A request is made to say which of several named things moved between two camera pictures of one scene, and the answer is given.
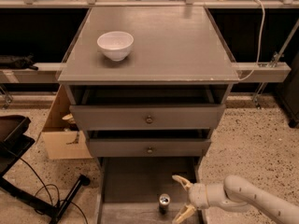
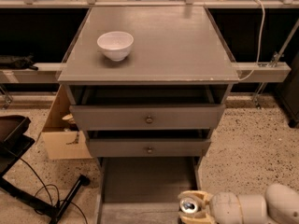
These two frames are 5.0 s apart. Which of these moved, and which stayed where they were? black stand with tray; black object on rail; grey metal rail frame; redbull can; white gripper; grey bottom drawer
Moved: redbull can; white gripper
Stayed: black stand with tray; grey bottom drawer; black object on rail; grey metal rail frame
